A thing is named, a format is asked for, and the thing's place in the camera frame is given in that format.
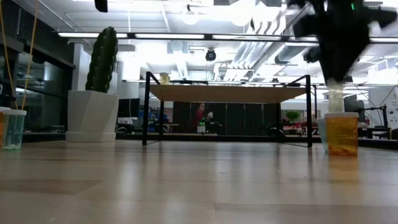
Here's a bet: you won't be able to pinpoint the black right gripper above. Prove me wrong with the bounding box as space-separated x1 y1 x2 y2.
306 0 379 83

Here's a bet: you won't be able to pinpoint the small teal medicine bottle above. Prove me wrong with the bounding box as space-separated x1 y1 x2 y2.
317 117 329 153

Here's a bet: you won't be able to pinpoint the large orange medicine bottle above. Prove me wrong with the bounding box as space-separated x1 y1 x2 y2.
324 111 360 157

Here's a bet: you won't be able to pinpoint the clear bottle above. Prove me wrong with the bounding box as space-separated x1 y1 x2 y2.
1 109 27 151

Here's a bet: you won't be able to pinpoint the wooden shelf black metal legs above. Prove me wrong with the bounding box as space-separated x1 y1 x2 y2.
142 71 318 149

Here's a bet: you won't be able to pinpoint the black computer monitor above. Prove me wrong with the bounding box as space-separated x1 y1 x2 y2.
343 94 366 114
117 98 141 119

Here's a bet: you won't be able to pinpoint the green cactus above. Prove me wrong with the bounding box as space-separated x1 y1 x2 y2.
85 26 119 93

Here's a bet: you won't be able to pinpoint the small green potted plant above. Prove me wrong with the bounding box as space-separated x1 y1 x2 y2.
284 110 301 124

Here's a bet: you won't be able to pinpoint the long ceiling light strip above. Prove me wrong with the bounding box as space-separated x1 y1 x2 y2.
52 30 398 44

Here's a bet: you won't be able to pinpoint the white globe pendant lamp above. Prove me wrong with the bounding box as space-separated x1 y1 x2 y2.
182 4 200 26

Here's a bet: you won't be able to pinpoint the white faceted plant pot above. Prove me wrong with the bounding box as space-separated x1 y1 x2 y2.
65 90 119 143

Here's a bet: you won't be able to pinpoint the black partition panels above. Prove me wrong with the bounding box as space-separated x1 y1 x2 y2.
172 101 282 136

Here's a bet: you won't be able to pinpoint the person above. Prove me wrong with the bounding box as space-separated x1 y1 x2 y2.
190 102 215 127

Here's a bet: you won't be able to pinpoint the silver ceiling air duct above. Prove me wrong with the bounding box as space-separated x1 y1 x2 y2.
274 30 315 65

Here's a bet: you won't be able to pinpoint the yellow power cable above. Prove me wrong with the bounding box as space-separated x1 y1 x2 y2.
21 0 40 110
0 2 18 110

